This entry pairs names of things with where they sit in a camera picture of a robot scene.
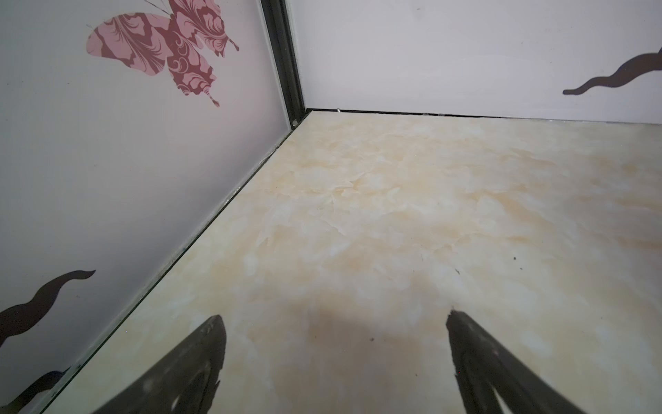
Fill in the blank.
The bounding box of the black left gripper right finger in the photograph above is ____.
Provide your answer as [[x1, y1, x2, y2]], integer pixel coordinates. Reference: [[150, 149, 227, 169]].
[[446, 310, 582, 413]]

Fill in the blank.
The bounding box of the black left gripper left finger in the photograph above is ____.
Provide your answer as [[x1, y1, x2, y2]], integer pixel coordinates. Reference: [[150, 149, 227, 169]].
[[96, 315, 227, 414]]

